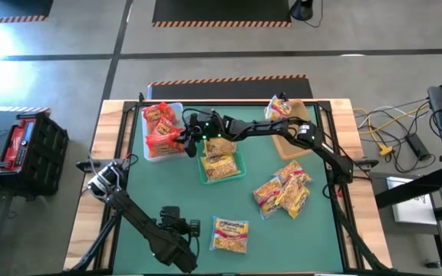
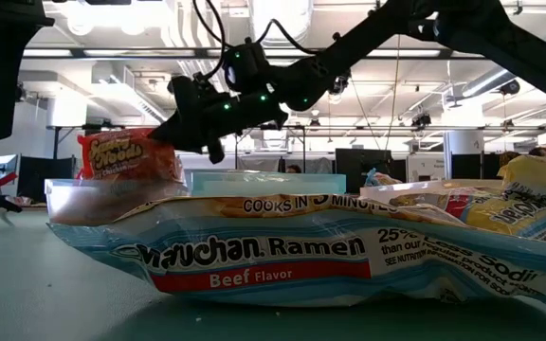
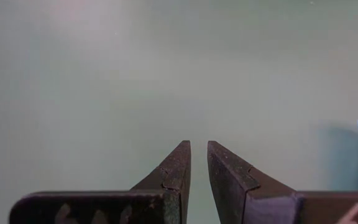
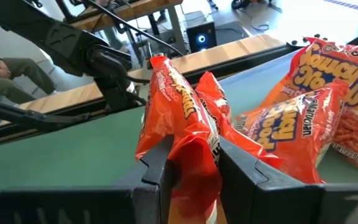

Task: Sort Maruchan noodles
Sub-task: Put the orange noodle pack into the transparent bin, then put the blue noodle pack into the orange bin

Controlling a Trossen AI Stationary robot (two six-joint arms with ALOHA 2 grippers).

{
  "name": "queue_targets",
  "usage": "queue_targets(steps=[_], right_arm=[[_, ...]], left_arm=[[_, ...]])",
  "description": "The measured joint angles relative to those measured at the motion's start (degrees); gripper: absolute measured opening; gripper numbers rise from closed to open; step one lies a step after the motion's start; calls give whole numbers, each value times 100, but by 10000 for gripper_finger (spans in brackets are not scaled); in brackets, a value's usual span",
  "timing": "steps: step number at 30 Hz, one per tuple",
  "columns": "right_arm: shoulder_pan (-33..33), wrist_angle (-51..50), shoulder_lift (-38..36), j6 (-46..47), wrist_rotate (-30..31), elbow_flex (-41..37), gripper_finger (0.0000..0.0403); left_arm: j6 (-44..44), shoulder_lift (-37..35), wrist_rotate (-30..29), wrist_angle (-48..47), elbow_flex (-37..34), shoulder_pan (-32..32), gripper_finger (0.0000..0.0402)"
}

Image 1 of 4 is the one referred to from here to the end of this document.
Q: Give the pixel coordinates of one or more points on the black desk beam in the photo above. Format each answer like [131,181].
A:
[409,191]

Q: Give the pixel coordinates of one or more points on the white box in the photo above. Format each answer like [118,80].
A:
[413,207]

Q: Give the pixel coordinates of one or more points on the black stand base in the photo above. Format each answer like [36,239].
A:
[301,9]

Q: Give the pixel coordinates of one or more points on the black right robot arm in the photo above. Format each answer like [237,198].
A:
[320,149]

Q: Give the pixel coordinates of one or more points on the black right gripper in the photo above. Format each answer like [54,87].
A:
[205,126]

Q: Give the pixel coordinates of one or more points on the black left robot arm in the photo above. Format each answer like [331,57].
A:
[136,218]

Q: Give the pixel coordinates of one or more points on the black power strip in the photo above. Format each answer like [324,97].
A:
[418,146]

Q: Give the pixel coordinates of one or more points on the black table rig frame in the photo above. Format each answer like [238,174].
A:
[244,102]

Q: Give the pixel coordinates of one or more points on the black red toolbox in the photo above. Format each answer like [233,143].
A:
[48,153]

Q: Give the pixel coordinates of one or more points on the black hazard striped floor mat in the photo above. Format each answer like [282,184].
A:
[228,90]
[221,9]
[14,7]
[14,109]

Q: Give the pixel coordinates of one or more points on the red box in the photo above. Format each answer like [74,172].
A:
[17,142]

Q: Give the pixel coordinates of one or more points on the clear plastic bin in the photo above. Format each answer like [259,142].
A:
[156,158]

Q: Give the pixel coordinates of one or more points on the teal plastic bin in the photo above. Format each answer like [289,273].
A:
[202,176]

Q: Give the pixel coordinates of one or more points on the green table mat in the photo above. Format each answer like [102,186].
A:
[244,207]

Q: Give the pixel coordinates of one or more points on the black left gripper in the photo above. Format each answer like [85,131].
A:
[175,220]

